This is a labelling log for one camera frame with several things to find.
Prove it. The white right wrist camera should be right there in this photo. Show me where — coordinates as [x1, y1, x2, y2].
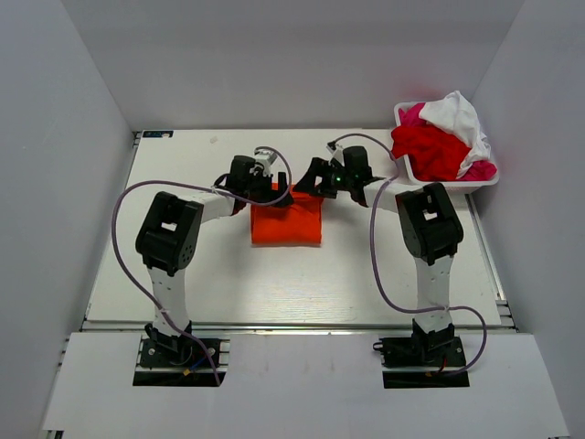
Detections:
[326, 141, 345, 169]

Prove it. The blue table label sticker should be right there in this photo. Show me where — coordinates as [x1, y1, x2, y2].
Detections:
[142, 130, 174, 138]

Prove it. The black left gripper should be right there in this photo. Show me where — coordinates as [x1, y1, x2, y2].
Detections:
[244, 169, 293, 209]

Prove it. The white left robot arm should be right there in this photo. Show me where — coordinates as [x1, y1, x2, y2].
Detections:
[135, 148, 293, 365]

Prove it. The orange t-shirt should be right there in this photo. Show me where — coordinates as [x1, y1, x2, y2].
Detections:
[250, 191, 324, 246]

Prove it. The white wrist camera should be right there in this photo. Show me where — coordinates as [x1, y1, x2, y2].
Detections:
[326, 141, 345, 169]
[251, 148, 278, 177]

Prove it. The pink t-shirt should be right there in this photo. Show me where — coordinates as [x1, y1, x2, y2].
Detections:
[399, 102, 497, 181]

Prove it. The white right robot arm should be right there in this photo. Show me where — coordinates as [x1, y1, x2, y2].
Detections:
[294, 146, 463, 365]

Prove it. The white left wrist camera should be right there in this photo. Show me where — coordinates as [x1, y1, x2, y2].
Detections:
[251, 148, 278, 177]

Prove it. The white plastic basket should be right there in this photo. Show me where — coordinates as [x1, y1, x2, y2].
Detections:
[394, 102, 499, 195]

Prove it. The white t-shirt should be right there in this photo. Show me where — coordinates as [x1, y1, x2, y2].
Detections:
[419, 91, 491, 179]

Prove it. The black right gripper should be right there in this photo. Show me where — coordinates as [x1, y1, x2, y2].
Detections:
[294, 157, 356, 198]

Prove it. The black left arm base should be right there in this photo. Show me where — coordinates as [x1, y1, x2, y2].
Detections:
[133, 324, 229, 388]

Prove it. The red t-shirt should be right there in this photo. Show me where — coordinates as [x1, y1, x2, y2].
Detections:
[391, 125, 469, 181]

